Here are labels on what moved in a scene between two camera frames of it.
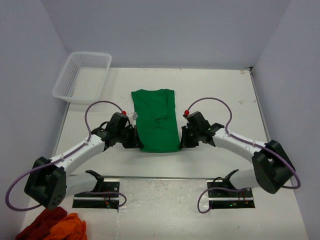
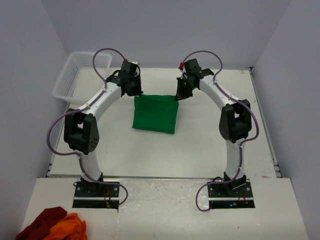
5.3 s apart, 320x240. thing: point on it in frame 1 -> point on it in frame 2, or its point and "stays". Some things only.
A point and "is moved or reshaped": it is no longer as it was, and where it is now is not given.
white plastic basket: x=83 y=78 stays
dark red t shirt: x=39 y=228 stays
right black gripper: x=185 y=143 -> x=181 y=94
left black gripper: x=135 y=142 -> x=138 y=91
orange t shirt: x=70 y=228 stays
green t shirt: x=156 y=125 is moved or reshaped
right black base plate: x=224 y=199 stays
